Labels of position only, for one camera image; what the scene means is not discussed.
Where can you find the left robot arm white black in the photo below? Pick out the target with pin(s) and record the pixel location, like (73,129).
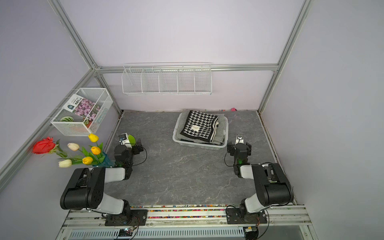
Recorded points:
(85,189)

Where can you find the red artificial rose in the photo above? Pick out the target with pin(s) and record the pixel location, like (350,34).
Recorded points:
(49,146)

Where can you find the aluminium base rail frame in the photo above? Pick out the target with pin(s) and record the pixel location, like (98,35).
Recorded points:
(171,222)

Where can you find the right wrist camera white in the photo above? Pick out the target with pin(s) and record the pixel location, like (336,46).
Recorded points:
(239,139)

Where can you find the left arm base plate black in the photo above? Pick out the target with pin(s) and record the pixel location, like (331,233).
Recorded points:
(126,219)

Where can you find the white wire side basket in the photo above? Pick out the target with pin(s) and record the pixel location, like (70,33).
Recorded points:
(70,124)

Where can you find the black white houndstooth scarf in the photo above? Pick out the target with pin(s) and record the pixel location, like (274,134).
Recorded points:
(200,126)

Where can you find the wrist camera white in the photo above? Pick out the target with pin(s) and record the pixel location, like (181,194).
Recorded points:
(124,140)
(239,139)

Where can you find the tulip bouquet in teal vase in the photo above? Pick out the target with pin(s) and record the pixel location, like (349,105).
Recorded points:
(93,156)

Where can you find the white wire wall shelf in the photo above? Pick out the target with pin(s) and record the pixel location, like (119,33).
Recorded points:
(181,78)

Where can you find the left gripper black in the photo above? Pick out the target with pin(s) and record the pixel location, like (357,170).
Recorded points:
(136,151)

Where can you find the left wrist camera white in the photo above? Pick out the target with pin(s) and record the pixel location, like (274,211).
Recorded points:
(124,140)

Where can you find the green toy shovel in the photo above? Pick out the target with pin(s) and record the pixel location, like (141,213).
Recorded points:
(132,140)

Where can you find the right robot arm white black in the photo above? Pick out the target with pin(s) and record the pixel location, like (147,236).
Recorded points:
(271,184)

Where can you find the purple flower seed packet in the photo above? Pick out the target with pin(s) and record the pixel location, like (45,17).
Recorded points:
(82,107)

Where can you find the grey scarf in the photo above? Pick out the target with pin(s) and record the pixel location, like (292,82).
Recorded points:
(217,131)

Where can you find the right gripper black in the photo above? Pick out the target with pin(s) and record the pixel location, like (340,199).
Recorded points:
(231,148)

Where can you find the white plastic perforated basket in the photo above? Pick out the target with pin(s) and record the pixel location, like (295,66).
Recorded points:
(198,145)

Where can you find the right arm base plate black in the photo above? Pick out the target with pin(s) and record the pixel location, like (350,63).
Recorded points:
(246,216)

